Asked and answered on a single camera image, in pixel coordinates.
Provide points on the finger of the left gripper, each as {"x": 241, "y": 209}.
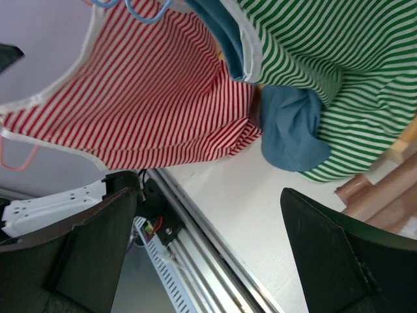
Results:
{"x": 9, "y": 55}

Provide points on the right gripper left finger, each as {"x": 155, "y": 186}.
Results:
{"x": 73, "y": 265}

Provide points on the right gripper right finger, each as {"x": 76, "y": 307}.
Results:
{"x": 346, "y": 265}

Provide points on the blue tank top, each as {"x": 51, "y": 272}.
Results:
{"x": 289, "y": 116}

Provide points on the red white striped tank top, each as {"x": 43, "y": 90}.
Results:
{"x": 140, "y": 96}

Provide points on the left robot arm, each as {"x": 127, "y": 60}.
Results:
{"x": 20, "y": 217}

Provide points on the green white striped tank top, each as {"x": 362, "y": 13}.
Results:
{"x": 359, "y": 57}

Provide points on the pink plastic basin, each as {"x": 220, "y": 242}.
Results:
{"x": 389, "y": 204}

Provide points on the wooden clothes rack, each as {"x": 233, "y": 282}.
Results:
{"x": 405, "y": 146}

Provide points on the white slotted cable duct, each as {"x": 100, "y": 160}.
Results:
{"x": 165, "y": 268}

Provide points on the aluminium mounting rail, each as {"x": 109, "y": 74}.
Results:
{"x": 214, "y": 278}

